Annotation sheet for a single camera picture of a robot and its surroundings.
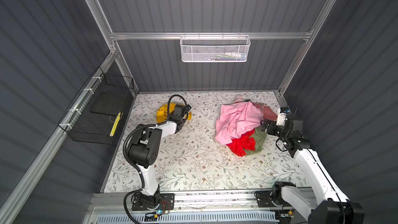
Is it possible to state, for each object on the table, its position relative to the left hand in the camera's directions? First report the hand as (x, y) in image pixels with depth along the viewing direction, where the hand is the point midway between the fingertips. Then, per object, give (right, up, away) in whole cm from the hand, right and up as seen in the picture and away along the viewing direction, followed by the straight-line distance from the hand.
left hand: (172, 114), depth 99 cm
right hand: (+56, -4, -18) cm, 59 cm away
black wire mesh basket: (-33, 0, -27) cm, 42 cm away
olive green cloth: (+52, -12, -11) cm, 55 cm away
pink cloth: (+40, -3, -9) cm, 41 cm away
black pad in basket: (-26, +7, -24) cm, 37 cm away
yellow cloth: (-5, +2, -7) cm, 9 cm away
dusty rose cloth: (+63, +1, +3) cm, 63 cm away
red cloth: (+44, -15, -12) cm, 47 cm away
